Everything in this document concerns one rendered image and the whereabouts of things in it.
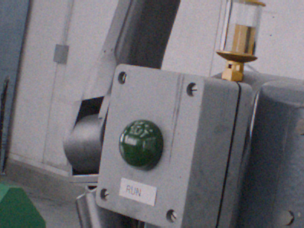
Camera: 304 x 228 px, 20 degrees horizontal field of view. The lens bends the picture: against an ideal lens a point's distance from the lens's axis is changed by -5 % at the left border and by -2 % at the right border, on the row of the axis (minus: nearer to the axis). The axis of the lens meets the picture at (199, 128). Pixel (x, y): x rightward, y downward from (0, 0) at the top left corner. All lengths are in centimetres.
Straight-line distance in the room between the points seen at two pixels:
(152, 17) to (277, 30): 617
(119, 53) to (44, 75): 814
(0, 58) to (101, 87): 825
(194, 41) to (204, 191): 707
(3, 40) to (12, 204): 317
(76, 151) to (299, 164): 38
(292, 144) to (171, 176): 7
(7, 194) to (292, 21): 258
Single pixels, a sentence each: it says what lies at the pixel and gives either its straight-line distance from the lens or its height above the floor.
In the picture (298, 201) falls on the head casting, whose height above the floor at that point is 127.
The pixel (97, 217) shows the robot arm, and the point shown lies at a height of 119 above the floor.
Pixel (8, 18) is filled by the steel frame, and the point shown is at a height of 166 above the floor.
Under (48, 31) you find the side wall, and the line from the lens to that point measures 906.
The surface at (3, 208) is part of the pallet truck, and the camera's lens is 621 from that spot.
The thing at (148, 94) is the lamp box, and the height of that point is 131.
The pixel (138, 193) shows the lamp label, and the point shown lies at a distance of 54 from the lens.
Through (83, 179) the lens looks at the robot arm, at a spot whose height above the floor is 122.
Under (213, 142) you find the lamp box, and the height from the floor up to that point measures 129.
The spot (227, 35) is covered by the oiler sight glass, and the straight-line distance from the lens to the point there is 60.
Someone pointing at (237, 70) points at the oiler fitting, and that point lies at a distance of 60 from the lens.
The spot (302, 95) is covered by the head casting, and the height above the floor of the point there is 133.
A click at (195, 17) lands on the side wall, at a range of 762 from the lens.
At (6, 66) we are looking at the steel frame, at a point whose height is 117.
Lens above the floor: 133
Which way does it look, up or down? 3 degrees down
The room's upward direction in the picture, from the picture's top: 9 degrees clockwise
